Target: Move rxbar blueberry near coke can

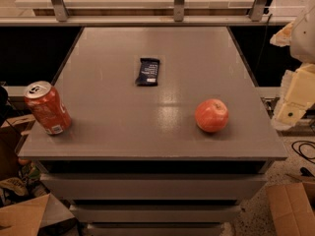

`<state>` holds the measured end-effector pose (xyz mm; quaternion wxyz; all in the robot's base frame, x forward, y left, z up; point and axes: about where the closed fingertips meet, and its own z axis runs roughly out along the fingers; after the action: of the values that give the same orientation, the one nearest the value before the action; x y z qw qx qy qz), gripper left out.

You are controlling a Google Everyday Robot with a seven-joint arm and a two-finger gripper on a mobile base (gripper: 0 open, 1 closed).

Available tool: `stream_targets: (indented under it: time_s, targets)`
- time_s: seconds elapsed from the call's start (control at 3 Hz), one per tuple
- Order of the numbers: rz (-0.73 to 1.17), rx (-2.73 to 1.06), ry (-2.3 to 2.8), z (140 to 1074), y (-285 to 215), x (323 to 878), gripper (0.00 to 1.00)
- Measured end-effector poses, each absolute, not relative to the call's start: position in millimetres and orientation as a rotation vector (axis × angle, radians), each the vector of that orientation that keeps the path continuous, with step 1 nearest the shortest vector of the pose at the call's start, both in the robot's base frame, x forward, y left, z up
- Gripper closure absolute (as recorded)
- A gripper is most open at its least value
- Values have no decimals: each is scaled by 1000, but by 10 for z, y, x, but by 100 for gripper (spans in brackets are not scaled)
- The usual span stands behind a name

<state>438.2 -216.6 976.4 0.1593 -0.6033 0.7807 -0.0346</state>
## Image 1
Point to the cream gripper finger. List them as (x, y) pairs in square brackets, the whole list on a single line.
[(282, 37), (297, 95)]

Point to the dark blue rxbar wrapper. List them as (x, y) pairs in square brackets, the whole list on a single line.
[(148, 73)]

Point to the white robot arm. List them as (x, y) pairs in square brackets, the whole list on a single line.
[(302, 44)]

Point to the red coke can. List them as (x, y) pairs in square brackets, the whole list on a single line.
[(45, 104)]

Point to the red apple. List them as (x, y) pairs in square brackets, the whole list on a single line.
[(211, 115)]

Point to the cardboard box lower right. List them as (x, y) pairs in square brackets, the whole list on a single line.
[(293, 207)]

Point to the grey drawer cabinet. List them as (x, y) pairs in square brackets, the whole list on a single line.
[(134, 162)]

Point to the cardboard box lower left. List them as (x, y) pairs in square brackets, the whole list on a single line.
[(26, 218)]

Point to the clutter pile on floor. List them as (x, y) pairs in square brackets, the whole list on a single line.
[(25, 186)]

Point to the brown cardboard box left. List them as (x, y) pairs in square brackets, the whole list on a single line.
[(13, 133)]

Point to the metal frame rail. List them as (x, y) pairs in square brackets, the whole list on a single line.
[(103, 13)]

